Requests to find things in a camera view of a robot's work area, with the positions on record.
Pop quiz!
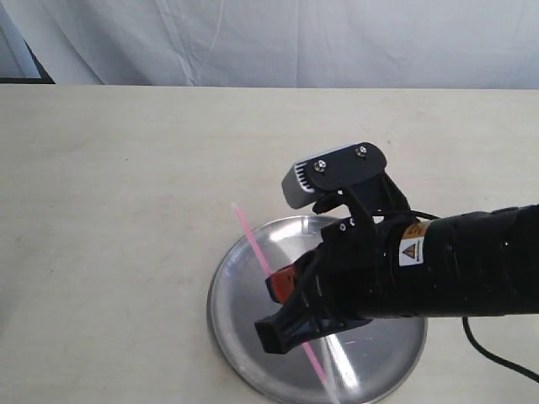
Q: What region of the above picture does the white fabric backdrop curtain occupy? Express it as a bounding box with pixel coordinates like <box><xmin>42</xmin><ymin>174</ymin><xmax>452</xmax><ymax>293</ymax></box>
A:
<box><xmin>1</xmin><ymin>1</ymin><xmax>538</xmax><ymax>89</ymax></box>

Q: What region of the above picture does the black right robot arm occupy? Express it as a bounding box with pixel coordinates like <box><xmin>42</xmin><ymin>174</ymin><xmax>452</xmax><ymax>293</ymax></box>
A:
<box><xmin>254</xmin><ymin>174</ymin><xmax>538</xmax><ymax>354</ymax></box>

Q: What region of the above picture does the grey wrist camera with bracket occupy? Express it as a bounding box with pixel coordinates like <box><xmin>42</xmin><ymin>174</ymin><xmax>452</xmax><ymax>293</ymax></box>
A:
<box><xmin>281</xmin><ymin>142</ymin><xmax>387</xmax><ymax>210</ymax></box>

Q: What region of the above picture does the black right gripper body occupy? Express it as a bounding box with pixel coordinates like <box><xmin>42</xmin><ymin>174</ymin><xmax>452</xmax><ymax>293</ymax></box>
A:
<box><xmin>313</xmin><ymin>173</ymin><xmax>411</xmax><ymax>320</ymax></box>

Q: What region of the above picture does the pink thin straw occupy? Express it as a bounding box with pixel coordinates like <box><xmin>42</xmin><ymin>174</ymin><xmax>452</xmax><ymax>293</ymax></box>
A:
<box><xmin>232</xmin><ymin>202</ymin><xmax>340</xmax><ymax>404</ymax></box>

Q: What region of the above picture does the dark frame behind table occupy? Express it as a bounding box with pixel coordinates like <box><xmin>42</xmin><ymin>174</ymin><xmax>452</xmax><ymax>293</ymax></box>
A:
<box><xmin>1</xmin><ymin>41</ymin><xmax>55</xmax><ymax>85</ymax></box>

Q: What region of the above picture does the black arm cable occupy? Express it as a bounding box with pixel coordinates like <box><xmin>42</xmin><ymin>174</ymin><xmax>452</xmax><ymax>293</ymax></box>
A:
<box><xmin>410</xmin><ymin>209</ymin><xmax>539</xmax><ymax>384</ymax></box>

